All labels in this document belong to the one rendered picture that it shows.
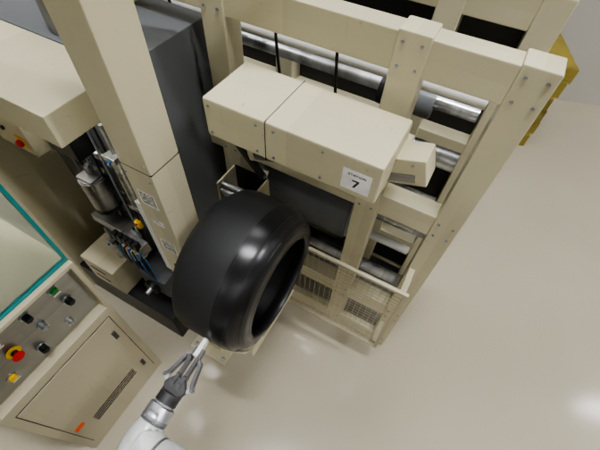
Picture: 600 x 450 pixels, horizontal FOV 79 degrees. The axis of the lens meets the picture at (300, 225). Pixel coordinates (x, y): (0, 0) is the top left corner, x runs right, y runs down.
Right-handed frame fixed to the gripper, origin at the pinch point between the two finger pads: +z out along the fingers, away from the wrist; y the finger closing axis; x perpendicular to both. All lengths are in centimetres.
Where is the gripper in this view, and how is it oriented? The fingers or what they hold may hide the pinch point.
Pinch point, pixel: (201, 347)
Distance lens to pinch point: 139.9
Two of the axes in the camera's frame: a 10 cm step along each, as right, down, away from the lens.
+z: 4.8, -7.7, 4.2
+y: -8.8, -4.1, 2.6
